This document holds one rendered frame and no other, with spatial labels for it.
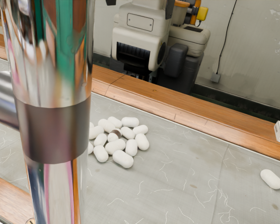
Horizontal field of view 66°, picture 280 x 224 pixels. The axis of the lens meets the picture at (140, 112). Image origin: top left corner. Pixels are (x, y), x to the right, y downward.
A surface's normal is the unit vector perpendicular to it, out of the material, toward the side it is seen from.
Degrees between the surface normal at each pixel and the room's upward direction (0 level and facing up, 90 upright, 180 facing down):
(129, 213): 0
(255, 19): 90
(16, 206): 0
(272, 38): 90
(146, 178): 0
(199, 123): 45
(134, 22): 98
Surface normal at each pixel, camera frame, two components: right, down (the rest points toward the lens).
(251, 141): -0.16, -0.29
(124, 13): -0.40, 0.55
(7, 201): 0.16, -0.84
